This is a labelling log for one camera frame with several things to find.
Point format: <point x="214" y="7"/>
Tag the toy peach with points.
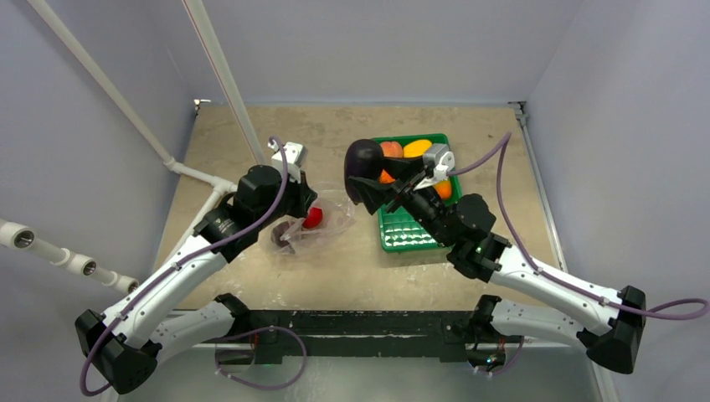
<point x="392" y="149"/>

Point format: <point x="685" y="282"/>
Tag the green plastic tray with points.
<point x="399" y="231"/>

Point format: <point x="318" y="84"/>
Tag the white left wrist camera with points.
<point x="288" y="157"/>

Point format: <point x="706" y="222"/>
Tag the orange green toy mango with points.
<point x="444" y="189"/>

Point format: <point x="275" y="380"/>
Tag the orange toy pumpkin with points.
<point x="385" y="178"/>

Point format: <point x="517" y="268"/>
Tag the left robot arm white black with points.
<point x="124" y="344"/>

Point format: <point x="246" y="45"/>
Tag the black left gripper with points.
<point x="304" y="195"/>

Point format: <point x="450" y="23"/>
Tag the dark red toy apple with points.
<point x="285" y="234"/>

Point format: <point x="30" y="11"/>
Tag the red toy tomato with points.
<point x="313" y="219"/>

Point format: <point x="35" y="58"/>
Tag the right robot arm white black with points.
<point x="606" y="323"/>

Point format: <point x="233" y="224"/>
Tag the purple toy eggplant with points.
<point x="364" y="159"/>

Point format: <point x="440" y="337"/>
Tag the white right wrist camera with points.
<point x="438" y="161"/>

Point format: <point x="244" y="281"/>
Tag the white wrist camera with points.
<point x="288" y="157"/>
<point x="438" y="161"/>

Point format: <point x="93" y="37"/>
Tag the clear pink zip top bag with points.
<point x="330" y="215"/>

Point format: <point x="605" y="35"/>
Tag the white pvc pipe frame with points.
<point x="17" y="236"/>

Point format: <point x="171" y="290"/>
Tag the yellow toy bell pepper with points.
<point x="416" y="148"/>

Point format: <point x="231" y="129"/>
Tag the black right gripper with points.
<point x="403" y="193"/>

